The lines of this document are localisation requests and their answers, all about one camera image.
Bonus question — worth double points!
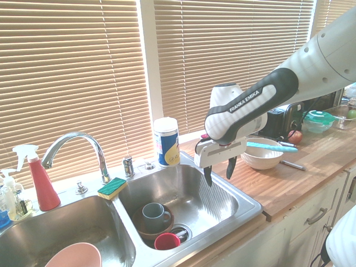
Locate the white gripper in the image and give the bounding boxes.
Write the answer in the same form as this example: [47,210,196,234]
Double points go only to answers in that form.
[194,136,248,187]

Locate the teal knife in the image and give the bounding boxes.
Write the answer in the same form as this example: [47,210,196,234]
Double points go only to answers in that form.
[246,141,299,153]

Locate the stainless steel double sink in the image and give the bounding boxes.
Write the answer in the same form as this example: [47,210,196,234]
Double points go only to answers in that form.
[0,151,264,267]

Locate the sink drain strainer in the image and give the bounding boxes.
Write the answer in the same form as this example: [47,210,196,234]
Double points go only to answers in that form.
[170,224,193,242]

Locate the chrome sink sprayer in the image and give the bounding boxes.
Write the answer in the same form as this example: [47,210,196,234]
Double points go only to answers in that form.
[122,156,136,178]

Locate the chrome sink knob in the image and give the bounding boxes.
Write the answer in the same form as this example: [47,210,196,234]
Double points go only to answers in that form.
[75,180,88,195]

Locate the cream ribbed bowl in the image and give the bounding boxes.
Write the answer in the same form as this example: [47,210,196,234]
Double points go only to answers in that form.
[240,137,284,171]

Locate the white blue wipes canister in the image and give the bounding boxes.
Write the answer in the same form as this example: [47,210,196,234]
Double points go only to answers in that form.
[154,117,181,169]

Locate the silver utensil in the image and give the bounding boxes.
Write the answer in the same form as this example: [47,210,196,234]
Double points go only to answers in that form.
[280,160,306,171]

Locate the grey blue mug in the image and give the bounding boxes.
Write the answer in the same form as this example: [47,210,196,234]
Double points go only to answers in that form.
[142,202,172,233]

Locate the red apple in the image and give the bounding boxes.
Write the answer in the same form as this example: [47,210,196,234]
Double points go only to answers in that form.
[287,130,303,145]

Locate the red cup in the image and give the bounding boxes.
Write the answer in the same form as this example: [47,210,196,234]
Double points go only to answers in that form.
[154,233,181,251]

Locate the black silver toaster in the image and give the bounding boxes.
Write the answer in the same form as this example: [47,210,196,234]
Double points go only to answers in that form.
[266,101,305,140]

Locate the cream kitchen cabinet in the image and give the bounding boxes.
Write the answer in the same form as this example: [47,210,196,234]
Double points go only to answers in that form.
[177,164,356,267]

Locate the brown wooden bowl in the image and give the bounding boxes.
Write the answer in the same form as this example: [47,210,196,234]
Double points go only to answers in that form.
[132,204,175,241]

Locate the green yellow sponge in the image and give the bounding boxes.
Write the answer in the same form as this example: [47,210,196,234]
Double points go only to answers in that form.
[97,177,128,200]

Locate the green lid food container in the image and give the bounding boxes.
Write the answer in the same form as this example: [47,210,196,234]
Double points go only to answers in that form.
[302,110,337,134]

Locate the chrome gooseneck faucet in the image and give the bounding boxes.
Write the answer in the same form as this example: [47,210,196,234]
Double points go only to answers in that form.
[41,131,112,185]

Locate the black microwave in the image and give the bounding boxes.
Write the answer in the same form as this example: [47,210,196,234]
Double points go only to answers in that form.
[303,88,346,112]

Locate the wide wooden window blind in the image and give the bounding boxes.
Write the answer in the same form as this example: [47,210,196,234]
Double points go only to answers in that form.
[0,0,152,192]
[153,0,315,134]

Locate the clear plastic tray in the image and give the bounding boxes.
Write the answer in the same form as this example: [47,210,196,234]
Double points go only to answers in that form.
[332,105,356,130]

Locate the pink bowl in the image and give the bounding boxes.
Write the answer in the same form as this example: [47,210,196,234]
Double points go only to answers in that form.
[44,242,102,267]

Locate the red spray bottle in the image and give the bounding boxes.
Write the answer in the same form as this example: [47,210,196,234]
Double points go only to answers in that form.
[12,144,61,211]

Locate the narrow wooden window blind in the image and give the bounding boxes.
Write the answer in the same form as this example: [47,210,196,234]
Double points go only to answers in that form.
[313,0,356,32]

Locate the clear bottle yellow liquid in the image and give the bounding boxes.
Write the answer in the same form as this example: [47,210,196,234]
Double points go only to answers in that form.
[7,182,34,221]

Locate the clear pump soap dispenser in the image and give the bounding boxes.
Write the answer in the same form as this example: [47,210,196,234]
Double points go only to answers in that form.
[0,168,18,220]

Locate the blue dish soap bottle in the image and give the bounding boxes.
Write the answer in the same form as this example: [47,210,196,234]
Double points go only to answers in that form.
[0,210,11,229]

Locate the black power cable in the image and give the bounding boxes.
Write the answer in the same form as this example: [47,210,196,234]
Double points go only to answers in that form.
[289,97,318,137]

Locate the metal cabinet handle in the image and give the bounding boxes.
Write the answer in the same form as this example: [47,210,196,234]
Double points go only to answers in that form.
[306,207,328,225]

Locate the white window frame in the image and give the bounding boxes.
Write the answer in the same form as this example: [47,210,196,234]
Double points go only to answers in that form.
[136,0,164,131]

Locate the black floor cable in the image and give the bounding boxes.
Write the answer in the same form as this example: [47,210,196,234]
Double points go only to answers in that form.
[310,249,330,267]

